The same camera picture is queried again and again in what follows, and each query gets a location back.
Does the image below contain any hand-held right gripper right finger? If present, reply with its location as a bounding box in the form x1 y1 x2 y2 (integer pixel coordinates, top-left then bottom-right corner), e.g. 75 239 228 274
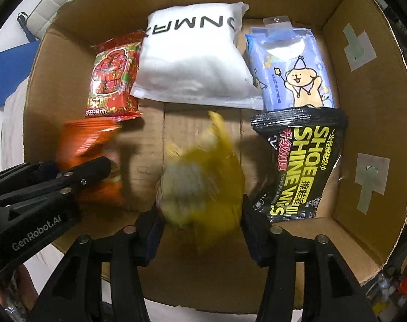
242 195 376 322

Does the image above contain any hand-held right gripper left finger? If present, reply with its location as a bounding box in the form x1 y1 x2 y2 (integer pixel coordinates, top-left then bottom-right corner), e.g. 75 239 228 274
29 204 165 322

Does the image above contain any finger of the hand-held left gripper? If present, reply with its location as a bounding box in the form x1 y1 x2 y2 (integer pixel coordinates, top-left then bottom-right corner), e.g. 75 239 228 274
0 156 112 210
0 162 61 192

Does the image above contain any orange snack packet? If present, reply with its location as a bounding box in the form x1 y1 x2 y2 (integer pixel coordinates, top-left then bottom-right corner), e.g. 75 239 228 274
56 118 128 208

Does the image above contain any yellow snack packet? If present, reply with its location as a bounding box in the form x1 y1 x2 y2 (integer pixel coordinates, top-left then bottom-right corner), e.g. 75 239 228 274
156 111 246 252

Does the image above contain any black shoe wipes packet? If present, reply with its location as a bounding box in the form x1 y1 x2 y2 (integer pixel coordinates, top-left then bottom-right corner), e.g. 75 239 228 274
250 107 349 224

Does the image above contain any red patterned tissue packet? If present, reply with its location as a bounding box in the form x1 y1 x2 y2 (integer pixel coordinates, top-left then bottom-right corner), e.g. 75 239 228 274
83 31 147 119

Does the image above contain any cardboard box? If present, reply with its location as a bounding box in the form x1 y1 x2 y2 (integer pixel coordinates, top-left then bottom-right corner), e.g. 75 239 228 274
22 0 407 314

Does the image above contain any white soft pouch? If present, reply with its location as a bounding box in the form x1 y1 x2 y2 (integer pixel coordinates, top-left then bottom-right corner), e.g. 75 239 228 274
130 2 264 111

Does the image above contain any light blue tissue packet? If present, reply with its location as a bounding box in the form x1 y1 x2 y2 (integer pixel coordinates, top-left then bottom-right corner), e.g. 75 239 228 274
244 17 336 112

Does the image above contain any blue foam mat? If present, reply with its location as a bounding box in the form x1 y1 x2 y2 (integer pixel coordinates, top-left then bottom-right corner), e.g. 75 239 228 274
0 38 45 111

